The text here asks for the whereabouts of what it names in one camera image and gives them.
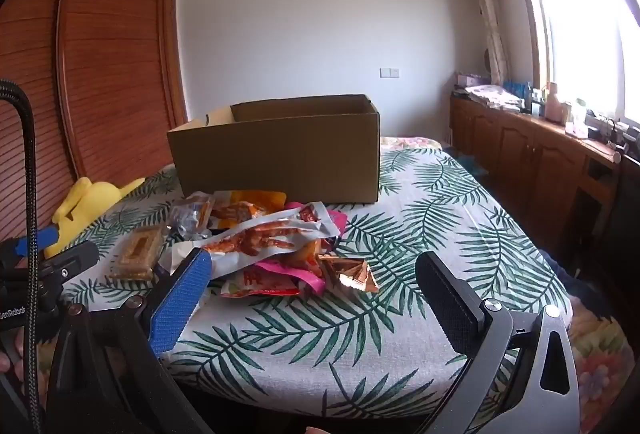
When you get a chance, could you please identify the small pink snack packet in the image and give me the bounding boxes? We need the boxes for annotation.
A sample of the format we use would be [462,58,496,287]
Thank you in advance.
[325,209,349,245]

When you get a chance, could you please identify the black braided cable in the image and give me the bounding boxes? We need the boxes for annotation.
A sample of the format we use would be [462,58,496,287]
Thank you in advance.
[0,78,48,434]

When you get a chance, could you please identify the pink bottle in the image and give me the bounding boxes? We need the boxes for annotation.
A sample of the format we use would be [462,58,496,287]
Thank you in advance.
[544,83,562,122]

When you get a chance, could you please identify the wooden framed window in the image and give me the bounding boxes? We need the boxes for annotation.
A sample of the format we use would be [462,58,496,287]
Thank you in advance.
[502,0,640,125]

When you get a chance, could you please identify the long wooden cabinet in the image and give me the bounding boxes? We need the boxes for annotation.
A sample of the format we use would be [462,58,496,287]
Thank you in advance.
[450,92,640,260]

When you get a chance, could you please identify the white red-print snack packet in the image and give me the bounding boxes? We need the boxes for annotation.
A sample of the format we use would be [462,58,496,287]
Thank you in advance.
[170,201,341,275]

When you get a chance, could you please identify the person's left hand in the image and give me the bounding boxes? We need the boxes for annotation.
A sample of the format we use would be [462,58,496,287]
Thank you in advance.
[0,326,28,387]

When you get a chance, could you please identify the brown cardboard box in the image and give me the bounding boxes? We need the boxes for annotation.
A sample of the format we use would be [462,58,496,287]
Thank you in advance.
[166,94,382,205]

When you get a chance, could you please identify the yellow plush toy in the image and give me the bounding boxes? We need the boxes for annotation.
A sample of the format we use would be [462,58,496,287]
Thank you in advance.
[44,177,147,260]

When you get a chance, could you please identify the folded printed cloth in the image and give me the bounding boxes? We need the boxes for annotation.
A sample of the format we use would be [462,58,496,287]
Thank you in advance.
[465,84,523,109]

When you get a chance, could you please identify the white green bottle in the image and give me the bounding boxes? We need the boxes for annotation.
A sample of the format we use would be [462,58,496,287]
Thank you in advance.
[567,99,588,136]

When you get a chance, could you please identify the brown cracker packet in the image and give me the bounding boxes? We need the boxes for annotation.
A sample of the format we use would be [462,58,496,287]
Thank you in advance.
[107,227,168,281]

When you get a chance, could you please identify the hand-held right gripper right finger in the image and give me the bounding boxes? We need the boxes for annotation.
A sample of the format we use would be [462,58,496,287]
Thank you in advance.
[415,251,581,434]

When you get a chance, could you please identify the wooden slatted wardrobe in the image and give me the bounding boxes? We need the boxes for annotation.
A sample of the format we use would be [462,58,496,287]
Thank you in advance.
[0,0,190,235]

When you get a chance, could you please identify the black chair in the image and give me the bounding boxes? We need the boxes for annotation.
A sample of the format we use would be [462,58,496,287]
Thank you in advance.
[567,149,640,275]

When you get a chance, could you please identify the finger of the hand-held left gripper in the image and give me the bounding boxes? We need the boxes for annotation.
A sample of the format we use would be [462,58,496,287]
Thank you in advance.
[0,223,60,260]
[37,240,100,285]

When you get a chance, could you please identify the orange snack packet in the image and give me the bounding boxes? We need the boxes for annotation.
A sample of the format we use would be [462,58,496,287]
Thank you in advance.
[210,189,288,230]

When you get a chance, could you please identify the teal cloth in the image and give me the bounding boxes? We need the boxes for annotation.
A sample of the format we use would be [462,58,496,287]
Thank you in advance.
[457,153,483,175]

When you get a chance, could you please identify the blue packets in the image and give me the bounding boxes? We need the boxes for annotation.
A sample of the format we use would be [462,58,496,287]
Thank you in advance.
[502,79,532,98]

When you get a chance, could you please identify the patterned beige curtain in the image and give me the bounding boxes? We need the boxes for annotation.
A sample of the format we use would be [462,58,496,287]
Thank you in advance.
[455,0,511,85]

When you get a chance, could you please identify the copper foil snack packet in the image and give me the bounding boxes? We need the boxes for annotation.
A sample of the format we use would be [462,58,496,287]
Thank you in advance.
[317,254,378,295]

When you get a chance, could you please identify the black desk devices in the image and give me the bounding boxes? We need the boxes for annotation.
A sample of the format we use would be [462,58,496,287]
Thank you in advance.
[585,113,640,162]

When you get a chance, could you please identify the red white snack packet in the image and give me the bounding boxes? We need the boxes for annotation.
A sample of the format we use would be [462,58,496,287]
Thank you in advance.
[220,267,306,299]

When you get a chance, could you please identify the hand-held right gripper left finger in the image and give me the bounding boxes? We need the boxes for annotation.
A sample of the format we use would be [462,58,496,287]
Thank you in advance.
[46,247,216,434]

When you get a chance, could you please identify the clear crinkly snack packet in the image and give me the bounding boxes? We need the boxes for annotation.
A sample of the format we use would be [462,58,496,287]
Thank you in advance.
[167,194,216,242]

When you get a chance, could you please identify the leaf print blanket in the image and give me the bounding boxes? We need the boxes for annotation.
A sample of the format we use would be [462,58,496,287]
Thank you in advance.
[60,147,573,425]

